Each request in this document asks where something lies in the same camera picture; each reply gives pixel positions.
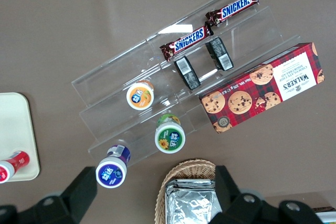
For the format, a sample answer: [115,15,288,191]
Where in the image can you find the small black box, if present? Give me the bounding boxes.
[173,56,202,91]
[205,36,235,72]

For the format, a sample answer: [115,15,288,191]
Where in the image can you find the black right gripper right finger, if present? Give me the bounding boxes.
[209,165,279,224]

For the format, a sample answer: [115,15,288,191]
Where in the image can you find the white rectangular snack bin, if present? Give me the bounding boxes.
[313,207,336,224]

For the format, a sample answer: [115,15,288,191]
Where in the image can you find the green gum bottle white lid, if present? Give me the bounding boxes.
[154,113,186,155]

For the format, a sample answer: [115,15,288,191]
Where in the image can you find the light oval wicker basket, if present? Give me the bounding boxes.
[154,158,219,224]

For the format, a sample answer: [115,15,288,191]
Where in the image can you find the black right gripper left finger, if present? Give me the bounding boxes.
[18,166,99,224]

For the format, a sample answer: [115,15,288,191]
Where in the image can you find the red Walkers cookie box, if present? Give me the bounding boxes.
[198,41,326,134]

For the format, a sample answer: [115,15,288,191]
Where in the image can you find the blue gum bottle white lid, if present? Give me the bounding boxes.
[95,144,132,189]

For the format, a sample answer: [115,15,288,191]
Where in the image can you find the stack of foil trays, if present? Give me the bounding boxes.
[164,178,224,224]

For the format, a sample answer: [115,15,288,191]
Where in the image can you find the cream plastic tray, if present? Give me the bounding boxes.
[0,92,41,183]

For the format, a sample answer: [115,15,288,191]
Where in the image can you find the orange gum bottle white lid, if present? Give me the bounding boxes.
[125,80,155,111]

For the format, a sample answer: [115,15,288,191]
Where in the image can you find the Snickers chocolate bar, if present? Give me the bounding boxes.
[160,24,215,63]
[204,0,260,28]

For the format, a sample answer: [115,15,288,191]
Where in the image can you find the red gum bottle white lid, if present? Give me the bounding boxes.
[0,151,30,185]

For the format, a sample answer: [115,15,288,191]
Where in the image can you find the clear acrylic tiered stand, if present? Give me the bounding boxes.
[71,0,301,167]

